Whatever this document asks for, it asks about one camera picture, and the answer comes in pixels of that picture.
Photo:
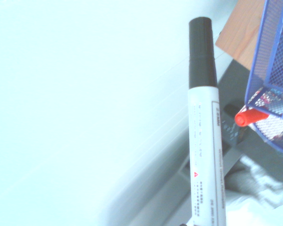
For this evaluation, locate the white marker with black cap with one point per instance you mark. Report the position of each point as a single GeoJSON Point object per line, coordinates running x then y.
{"type": "Point", "coordinates": [204, 117]}

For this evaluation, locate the red marker cap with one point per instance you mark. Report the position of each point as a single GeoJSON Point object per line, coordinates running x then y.
{"type": "Point", "coordinates": [247, 117]}

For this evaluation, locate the dark flat box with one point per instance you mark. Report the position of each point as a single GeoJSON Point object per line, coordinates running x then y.
{"type": "Point", "coordinates": [233, 127]}

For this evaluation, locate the blue mesh desk organizer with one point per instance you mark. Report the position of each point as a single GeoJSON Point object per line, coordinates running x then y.
{"type": "Point", "coordinates": [273, 70]}

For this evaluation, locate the crumpled white cloth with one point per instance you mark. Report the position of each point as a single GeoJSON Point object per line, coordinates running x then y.
{"type": "Point", "coordinates": [261, 202]}

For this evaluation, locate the wooden desk with black frame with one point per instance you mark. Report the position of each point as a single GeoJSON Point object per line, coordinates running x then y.
{"type": "Point", "coordinates": [243, 35]}

